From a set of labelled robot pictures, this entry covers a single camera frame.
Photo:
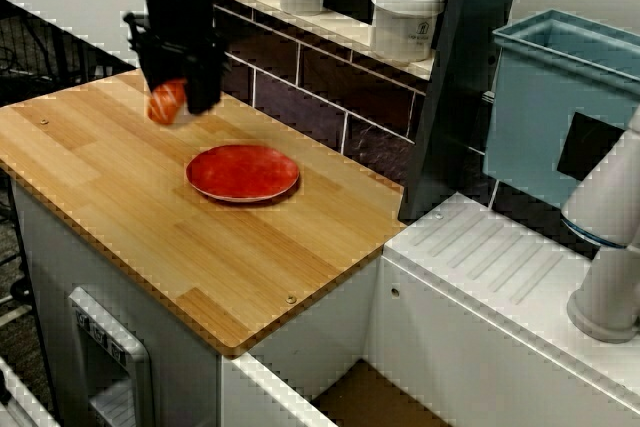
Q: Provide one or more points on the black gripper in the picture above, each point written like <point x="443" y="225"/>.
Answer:
<point x="175" y="32"/>

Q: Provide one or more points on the salmon sushi toy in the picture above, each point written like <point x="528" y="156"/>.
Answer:
<point x="167" y="103"/>

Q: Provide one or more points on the red round plate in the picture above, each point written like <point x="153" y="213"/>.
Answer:
<point x="242" y="173"/>

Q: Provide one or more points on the dark tiled backsplash with shelf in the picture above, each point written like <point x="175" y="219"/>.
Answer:
<point x="320" y="82"/>

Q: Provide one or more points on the white jar with printed logo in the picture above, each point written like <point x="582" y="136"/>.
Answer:
<point x="406" y="19"/>

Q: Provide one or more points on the grey toy dishwasher door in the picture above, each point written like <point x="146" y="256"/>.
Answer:
<point x="112" y="357"/>

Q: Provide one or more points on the blue plastic bin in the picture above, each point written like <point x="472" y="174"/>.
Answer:
<point x="530" y="97"/>

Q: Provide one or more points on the white toy kitchen cabinet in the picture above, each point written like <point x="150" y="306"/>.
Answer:
<point x="450" y="307"/>

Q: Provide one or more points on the black upright post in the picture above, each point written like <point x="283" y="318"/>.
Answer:
<point x="460" y="72"/>

